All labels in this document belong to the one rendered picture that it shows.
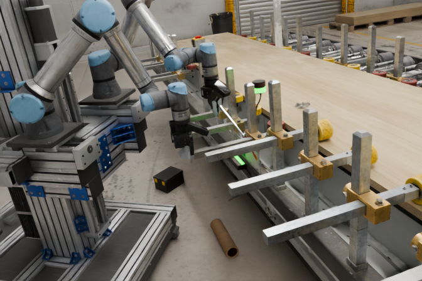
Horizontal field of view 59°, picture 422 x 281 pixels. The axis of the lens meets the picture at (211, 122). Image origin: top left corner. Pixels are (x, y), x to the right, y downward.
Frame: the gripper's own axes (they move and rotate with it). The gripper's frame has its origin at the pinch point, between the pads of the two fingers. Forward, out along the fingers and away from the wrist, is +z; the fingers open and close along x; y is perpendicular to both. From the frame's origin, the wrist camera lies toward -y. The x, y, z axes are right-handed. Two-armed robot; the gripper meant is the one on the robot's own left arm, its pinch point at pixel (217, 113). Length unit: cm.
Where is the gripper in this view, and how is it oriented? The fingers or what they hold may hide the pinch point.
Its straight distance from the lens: 187.5
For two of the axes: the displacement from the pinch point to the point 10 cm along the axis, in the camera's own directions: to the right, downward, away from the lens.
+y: -6.1, -2.3, 7.5
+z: 1.1, 9.2, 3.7
